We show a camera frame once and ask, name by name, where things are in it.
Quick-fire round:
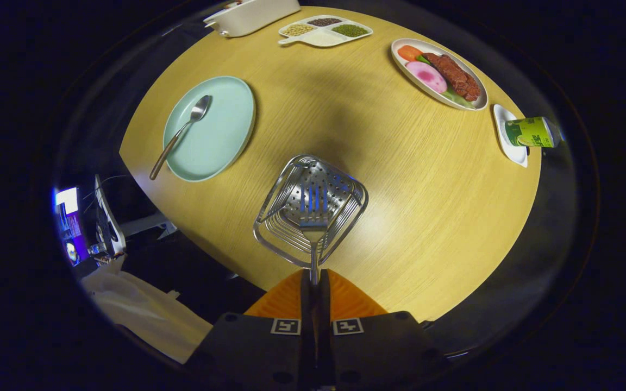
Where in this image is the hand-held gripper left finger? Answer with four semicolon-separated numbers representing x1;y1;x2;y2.
185;269;316;391

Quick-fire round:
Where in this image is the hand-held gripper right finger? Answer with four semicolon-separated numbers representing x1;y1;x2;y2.
316;269;447;391

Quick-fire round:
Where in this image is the metal fork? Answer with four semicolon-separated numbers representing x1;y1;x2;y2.
298;182;330;286

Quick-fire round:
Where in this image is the metal spoon brown handle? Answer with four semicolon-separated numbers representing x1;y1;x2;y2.
149;95;212;181

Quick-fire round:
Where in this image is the white cloth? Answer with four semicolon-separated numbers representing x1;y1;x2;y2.
82;255;213;364

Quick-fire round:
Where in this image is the light green round plate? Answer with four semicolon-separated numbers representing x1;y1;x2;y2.
162;76;256;182

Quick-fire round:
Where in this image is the white-edged laptop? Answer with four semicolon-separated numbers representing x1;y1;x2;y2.
94;174;127;256

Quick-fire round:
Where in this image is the white oval food plate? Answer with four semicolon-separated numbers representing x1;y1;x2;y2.
391;38;489;111

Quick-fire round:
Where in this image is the white square coaster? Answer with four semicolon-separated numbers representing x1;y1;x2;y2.
493;104;529;168

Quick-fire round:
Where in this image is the computer monitor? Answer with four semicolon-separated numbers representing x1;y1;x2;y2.
54;186;90;267

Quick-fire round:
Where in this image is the green vegetable leaf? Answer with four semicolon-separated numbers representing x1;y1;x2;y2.
442;90;477;108

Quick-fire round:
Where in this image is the pink round slice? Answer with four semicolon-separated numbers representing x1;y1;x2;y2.
405;61;448;94

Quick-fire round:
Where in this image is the brown meat piece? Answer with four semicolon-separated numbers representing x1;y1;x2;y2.
422;52;481;102

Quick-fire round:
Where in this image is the white divided tray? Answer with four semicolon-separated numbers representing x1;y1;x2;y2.
278;15;373;48

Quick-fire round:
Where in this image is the green label drink bottle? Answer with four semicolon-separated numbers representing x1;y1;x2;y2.
505;116;564;148

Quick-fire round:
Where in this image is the green beans pile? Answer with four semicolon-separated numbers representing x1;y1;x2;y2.
332;24;370;37

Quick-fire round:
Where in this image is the white toaster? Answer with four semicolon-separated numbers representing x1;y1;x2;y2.
203;0;301;38

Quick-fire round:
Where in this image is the metal wire basket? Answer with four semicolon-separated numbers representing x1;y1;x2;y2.
253;154;369;269

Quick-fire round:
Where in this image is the white metal frame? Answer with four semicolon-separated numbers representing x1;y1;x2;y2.
122;212;179;239

